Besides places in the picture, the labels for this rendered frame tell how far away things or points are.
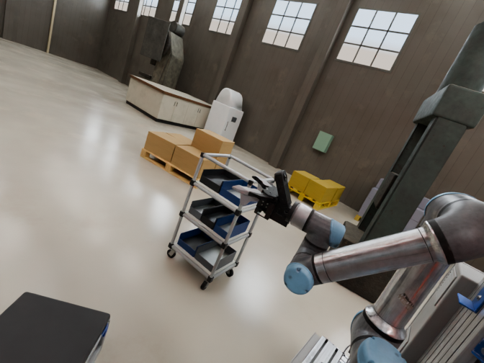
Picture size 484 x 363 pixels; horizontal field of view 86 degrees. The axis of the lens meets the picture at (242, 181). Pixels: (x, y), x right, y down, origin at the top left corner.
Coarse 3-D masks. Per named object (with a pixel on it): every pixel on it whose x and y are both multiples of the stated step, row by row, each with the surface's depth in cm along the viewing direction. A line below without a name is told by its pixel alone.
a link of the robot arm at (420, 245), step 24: (456, 216) 54; (480, 216) 52; (384, 240) 59; (408, 240) 56; (432, 240) 53; (456, 240) 51; (480, 240) 50; (288, 264) 69; (312, 264) 65; (336, 264) 62; (360, 264) 60; (384, 264) 58; (408, 264) 56; (288, 288) 66
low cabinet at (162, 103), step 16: (144, 80) 823; (128, 96) 847; (144, 96) 792; (160, 96) 744; (176, 96) 764; (144, 112) 798; (160, 112) 753; (176, 112) 794; (192, 112) 837; (208, 112) 886; (192, 128) 876
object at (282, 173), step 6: (276, 174) 79; (282, 174) 78; (276, 180) 79; (282, 180) 78; (282, 186) 79; (288, 186) 82; (282, 192) 79; (288, 192) 82; (282, 198) 80; (288, 198) 81; (282, 204) 80; (288, 204) 80
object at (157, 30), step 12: (156, 24) 925; (168, 24) 903; (180, 24) 972; (144, 36) 955; (156, 36) 930; (168, 36) 918; (180, 36) 995; (144, 48) 961; (156, 48) 935; (168, 48) 935; (180, 48) 994; (156, 60) 984; (168, 60) 960; (180, 60) 998; (156, 72) 990; (168, 72) 977; (168, 84) 1006
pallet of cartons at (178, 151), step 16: (160, 144) 423; (176, 144) 417; (192, 144) 446; (208, 144) 431; (224, 144) 425; (176, 160) 413; (192, 160) 400; (208, 160) 401; (224, 160) 448; (176, 176) 414; (192, 176) 401
